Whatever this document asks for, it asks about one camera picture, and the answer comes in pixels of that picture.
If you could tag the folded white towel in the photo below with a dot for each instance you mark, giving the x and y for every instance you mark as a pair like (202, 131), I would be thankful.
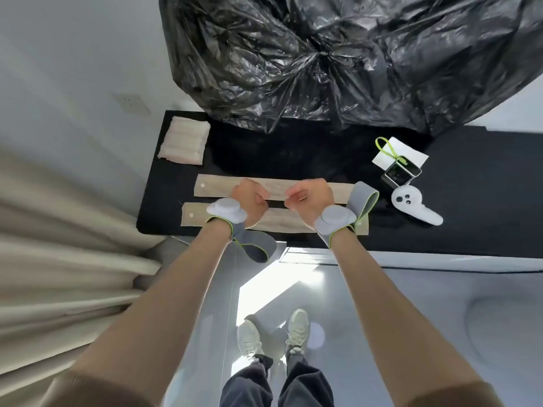
(184, 141)

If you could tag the white grey wrist tracker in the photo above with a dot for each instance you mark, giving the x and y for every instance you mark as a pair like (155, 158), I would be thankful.
(227, 207)
(335, 218)

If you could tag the black desk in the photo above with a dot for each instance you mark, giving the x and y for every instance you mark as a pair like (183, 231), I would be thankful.
(475, 186)

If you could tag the dark grey trousers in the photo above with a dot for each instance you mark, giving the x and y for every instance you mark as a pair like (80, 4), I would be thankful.
(246, 385)

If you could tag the black plastic bag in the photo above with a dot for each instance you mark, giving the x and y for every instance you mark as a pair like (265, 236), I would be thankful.
(339, 59)

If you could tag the person's right forearm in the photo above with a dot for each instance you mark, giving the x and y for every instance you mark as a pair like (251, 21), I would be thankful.
(382, 309)

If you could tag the tan sweater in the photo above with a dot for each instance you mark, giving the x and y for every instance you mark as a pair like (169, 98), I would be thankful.
(85, 389)

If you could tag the person's right hand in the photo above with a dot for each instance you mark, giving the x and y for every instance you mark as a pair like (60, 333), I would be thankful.
(311, 199)

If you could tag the white handheld controller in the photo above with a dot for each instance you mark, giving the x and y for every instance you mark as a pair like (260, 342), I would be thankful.
(407, 201)

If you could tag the beige curtain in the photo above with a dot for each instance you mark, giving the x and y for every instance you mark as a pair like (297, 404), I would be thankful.
(51, 250)

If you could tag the white sneaker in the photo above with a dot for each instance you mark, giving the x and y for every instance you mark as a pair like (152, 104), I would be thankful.
(298, 330)
(249, 339)

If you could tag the person's left forearm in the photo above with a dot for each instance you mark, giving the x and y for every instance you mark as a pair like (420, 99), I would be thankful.
(178, 300)

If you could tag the white wall socket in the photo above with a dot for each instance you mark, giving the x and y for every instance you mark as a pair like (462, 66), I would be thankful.
(131, 104)

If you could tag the person's left hand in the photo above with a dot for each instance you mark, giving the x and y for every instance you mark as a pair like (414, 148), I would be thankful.
(252, 203)

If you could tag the small silver device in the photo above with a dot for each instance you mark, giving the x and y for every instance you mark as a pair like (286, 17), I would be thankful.
(398, 173)

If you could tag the white paper card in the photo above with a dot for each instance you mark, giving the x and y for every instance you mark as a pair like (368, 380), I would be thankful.
(409, 150)

